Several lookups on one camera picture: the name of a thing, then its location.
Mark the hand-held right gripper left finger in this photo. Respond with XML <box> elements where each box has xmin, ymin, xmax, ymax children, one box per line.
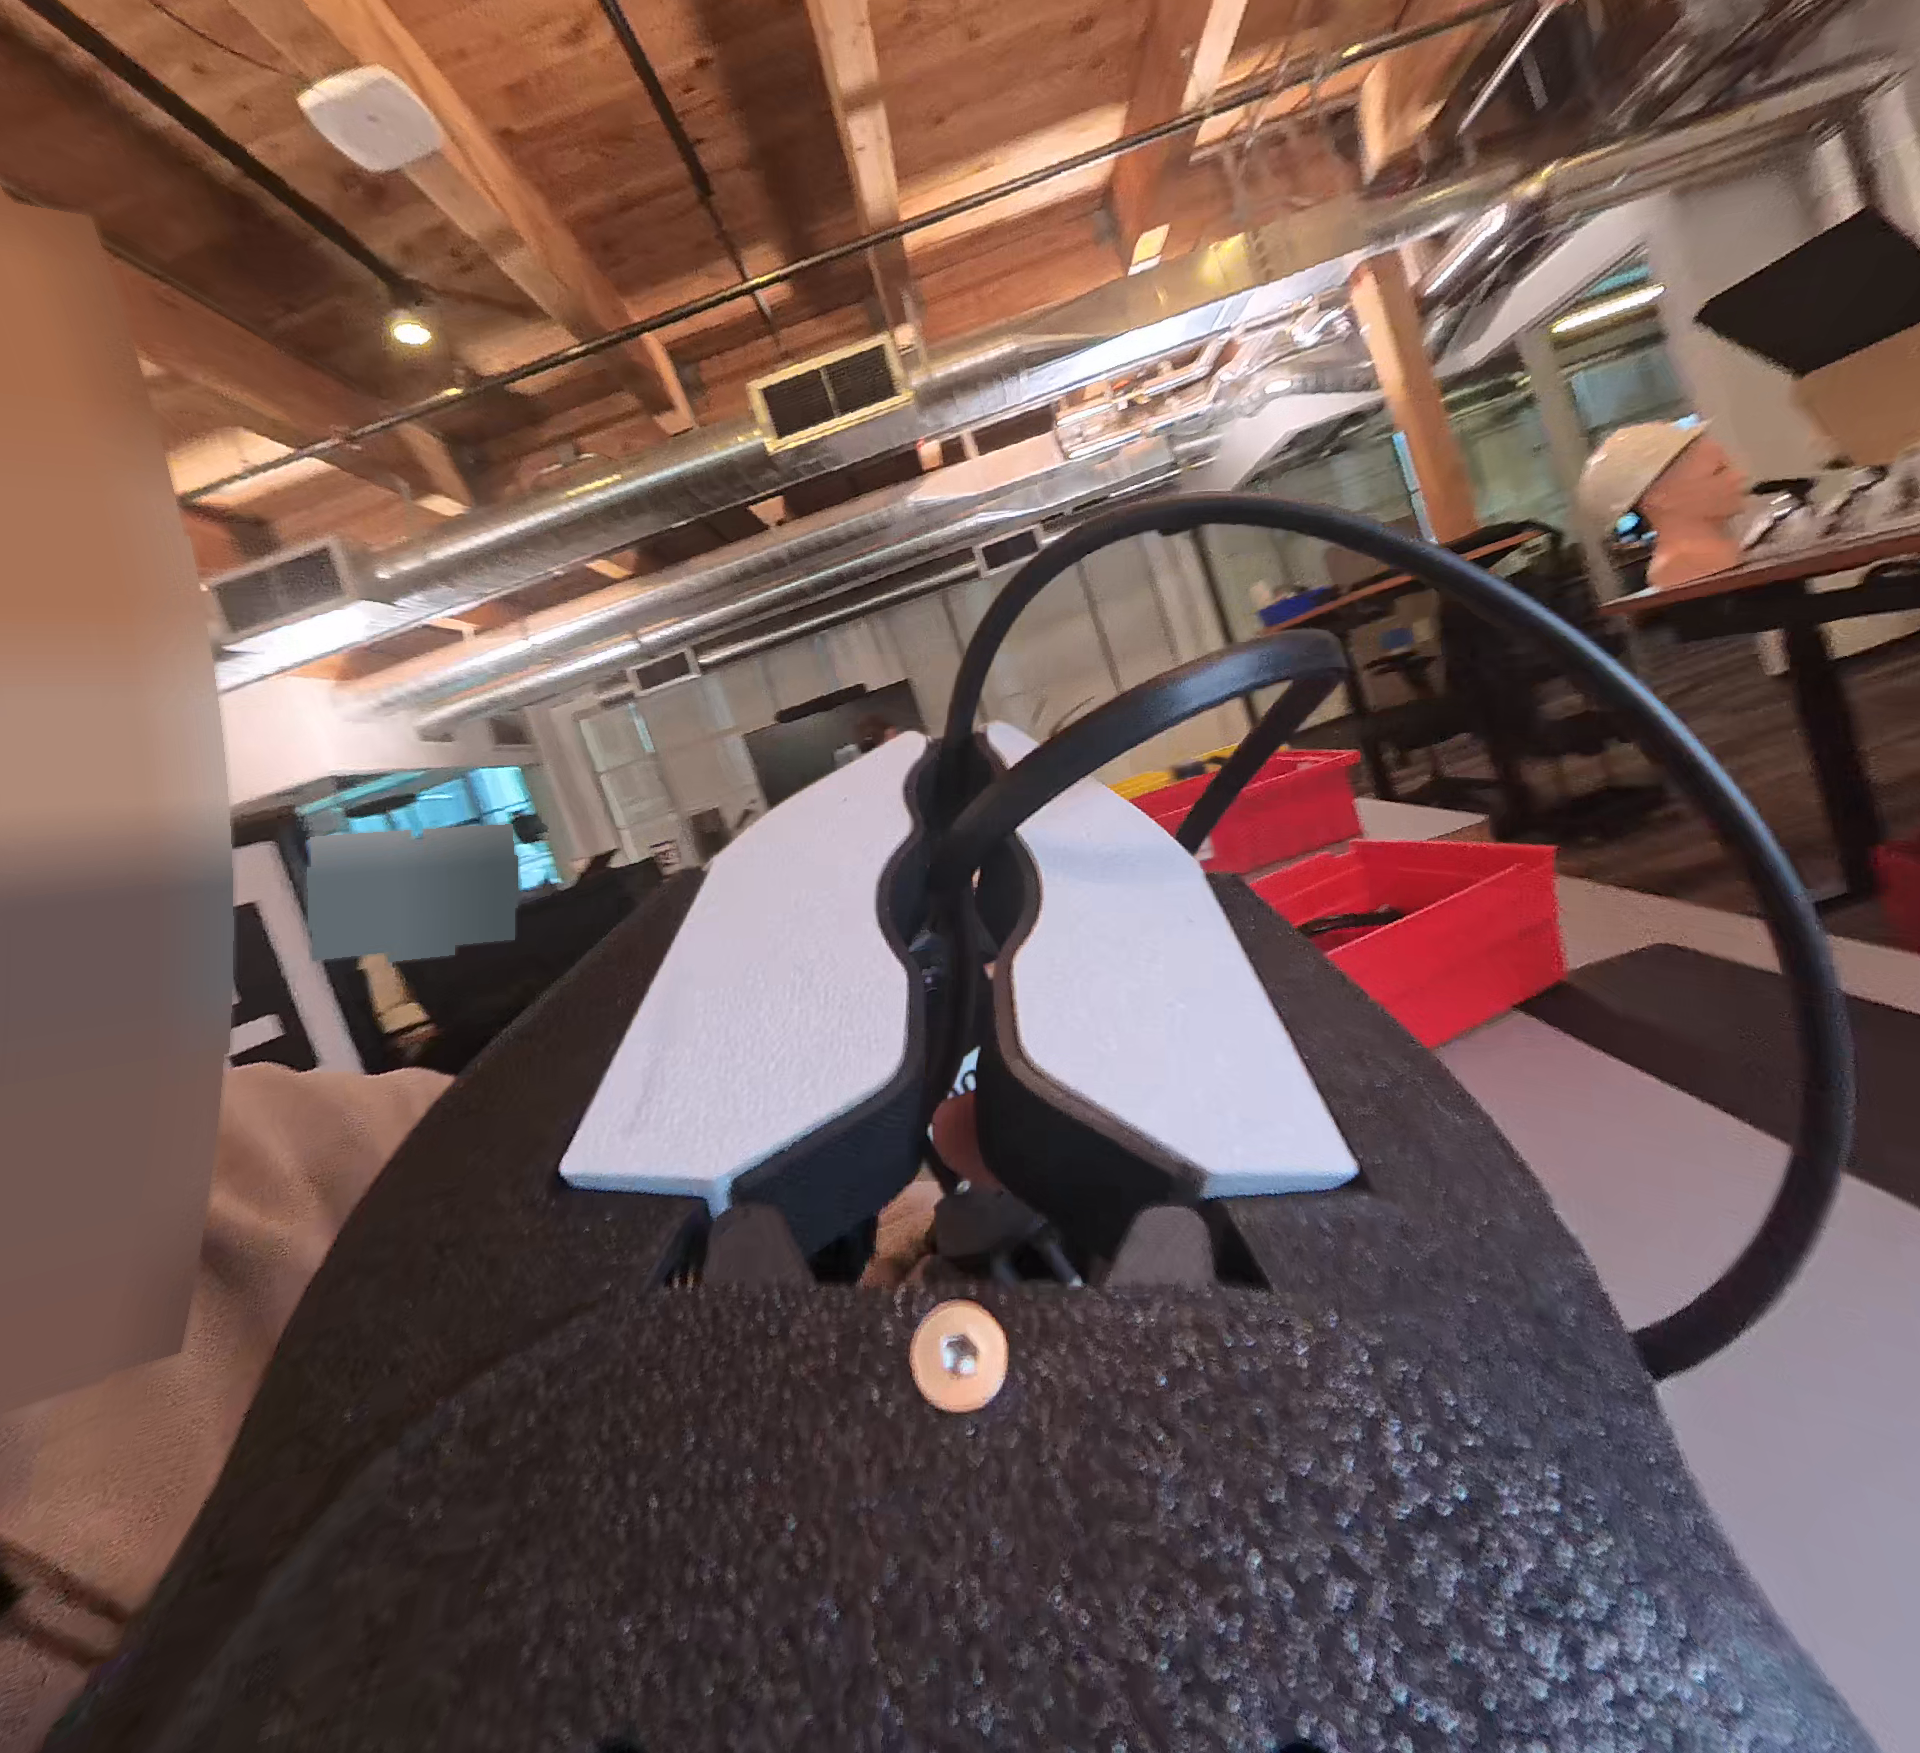
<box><xmin>557</xmin><ymin>732</ymin><xmax>937</xmax><ymax>1265</ymax></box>

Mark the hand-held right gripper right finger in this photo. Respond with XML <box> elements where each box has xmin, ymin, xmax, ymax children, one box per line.
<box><xmin>976</xmin><ymin>716</ymin><xmax>1362</xmax><ymax>1279</ymax></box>

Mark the red open-front bin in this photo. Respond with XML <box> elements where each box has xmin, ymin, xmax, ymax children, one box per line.
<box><xmin>1251</xmin><ymin>843</ymin><xmax>1569</xmax><ymax>1050</ymax></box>

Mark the black cable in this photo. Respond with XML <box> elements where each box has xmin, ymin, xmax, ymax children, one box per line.
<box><xmin>894</xmin><ymin>498</ymin><xmax>1858</xmax><ymax>1382</ymax></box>

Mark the red bin with white label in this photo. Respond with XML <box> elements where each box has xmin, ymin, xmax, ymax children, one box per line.
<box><xmin>1131</xmin><ymin>747</ymin><xmax>1366</xmax><ymax>875</ymax></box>

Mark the black display screen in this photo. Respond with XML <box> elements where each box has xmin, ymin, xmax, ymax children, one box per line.
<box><xmin>745</xmin><ymin>679</ymin><xmax>918</xmax><ymax>810</ymax></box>

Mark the wooden top office desk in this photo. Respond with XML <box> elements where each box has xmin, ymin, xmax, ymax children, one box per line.
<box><xmin>1595</xmin><ymin>528</ymin><xmax>1920</xmax><ymax>907</ymax></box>
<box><xmin>1259</xmin><ymin>528</ymin><xmax>1548</xmax><ymax>794</ymax></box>

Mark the person's beige sweater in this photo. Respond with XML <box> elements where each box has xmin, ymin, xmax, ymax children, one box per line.
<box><xmin>0</xmin><ymin>1065</ymin><xmax>457</xmax><ymax>1711</ymax></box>

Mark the white hard hat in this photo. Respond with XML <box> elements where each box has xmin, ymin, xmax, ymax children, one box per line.
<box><xmin>1577</xmin><ymin>420</ymin><xmax>1712</xmax><ymax>532</ymax></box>

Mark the mannequin head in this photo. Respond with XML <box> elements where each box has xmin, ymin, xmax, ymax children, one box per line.
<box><xmin>1642</xmin><ymin>431</ymin><xmax>1757</xmax><ymax>585</ymax></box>

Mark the beige board panel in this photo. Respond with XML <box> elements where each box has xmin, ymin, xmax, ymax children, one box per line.
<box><xmin>1793</xmin><ymin>336</ymin><xmax>1920</xmax><ymax>464</ymax></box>

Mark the black flag panel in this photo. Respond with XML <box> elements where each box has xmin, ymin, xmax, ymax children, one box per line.
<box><xmin>1695</xmin><ymin>208</ymin><xmax>1920</xmax><ymax>376</ymax></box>

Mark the white ceiling access point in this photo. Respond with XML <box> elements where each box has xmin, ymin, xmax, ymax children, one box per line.
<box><xmin>297</xmin><ymin>64</ymin><xmax>447</xmax><ymax>175</ymax></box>

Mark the silver ventilation duct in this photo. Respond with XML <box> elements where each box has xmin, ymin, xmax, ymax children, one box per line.
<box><xmin>217</xmin><ymin>282</ymin><xmax>1350</xmax><ymax>719</ymax></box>

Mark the wooden post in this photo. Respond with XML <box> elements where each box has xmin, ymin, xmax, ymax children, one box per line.
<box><xmin>1349</xmin><ymin>254</ymin><xmax>1478</xmax><ymax>545</ymax></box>

